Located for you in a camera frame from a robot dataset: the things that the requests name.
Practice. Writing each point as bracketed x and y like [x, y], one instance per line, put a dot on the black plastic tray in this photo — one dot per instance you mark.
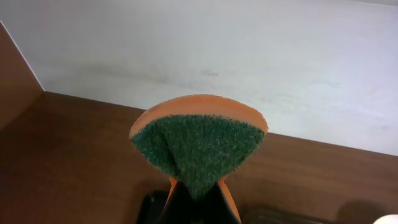
[152, 206]

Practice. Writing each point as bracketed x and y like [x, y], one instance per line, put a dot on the brown serving tray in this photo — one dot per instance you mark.
[271, 216]

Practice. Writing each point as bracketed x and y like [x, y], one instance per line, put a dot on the white plate stained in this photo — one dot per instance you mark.
[387, 219]

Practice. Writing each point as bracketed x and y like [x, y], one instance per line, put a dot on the green and orange sponge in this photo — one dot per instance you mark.
[198, 140]

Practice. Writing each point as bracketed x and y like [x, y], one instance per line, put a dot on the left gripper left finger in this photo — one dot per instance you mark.
[178, 207]

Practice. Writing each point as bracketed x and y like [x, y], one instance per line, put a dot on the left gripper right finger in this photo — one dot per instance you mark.
[218, 207]

